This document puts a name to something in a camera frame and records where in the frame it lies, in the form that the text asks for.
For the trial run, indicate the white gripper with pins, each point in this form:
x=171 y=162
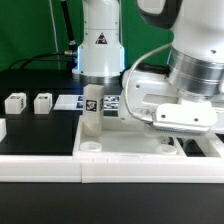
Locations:
x=146 y=90

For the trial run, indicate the white square tabletop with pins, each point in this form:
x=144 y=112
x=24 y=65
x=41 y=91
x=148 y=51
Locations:
x=120 y=139

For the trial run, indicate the white sheet with markers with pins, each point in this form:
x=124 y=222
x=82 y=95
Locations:
x=75 y=102

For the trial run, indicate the white left fence bar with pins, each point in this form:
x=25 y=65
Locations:
x=3 y=130

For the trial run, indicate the white fence bar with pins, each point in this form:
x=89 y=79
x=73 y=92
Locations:
x=3 y=130
x=125 y=169

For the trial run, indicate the white front fence bar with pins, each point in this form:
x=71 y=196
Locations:
x=125 y=169

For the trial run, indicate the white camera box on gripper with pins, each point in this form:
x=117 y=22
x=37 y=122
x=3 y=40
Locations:
x=192 y=119

